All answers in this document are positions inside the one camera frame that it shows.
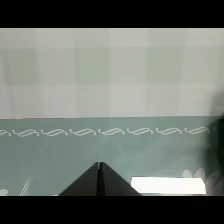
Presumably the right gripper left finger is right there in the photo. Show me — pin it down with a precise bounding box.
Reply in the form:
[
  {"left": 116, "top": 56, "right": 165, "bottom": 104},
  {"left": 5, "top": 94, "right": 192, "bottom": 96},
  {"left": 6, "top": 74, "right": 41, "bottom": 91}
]
[{"left": 58, "top": 161, "right": 100, "bottom": 197}]

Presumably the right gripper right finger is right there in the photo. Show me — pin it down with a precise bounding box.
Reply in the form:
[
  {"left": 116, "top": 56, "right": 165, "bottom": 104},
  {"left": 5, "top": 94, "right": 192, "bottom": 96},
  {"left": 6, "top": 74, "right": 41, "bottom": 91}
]
[{"left": 99, "top": 161, "right": 142, "bottom": 197}]

